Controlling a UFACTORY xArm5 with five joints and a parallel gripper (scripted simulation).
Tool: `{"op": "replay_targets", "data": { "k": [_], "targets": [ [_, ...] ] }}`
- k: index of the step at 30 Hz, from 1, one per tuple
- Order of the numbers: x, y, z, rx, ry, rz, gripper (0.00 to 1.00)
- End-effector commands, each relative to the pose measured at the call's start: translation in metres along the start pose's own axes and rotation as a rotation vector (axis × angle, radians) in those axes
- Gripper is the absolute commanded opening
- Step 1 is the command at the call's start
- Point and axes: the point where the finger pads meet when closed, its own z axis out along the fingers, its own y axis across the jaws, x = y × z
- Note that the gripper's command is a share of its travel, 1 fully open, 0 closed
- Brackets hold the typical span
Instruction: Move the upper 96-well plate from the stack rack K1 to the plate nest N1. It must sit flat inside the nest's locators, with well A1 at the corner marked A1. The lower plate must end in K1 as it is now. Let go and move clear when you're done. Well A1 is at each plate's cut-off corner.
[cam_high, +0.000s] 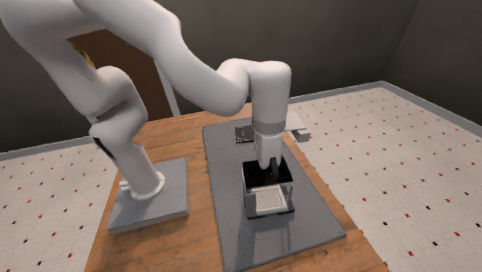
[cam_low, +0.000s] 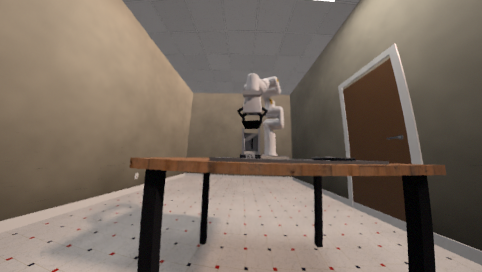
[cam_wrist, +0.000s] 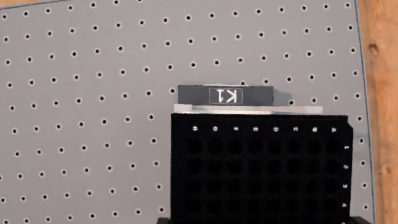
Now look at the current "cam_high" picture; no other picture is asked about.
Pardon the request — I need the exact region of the black well plate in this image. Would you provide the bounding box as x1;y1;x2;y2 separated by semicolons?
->
242;156;293;188

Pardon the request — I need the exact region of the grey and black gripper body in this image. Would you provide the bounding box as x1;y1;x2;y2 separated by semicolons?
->
252;126;282;169

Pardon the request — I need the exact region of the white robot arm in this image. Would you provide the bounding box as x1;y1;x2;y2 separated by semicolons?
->
0;0;311;200

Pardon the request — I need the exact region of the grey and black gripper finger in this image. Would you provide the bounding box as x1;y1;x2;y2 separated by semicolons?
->
265;157;279;186

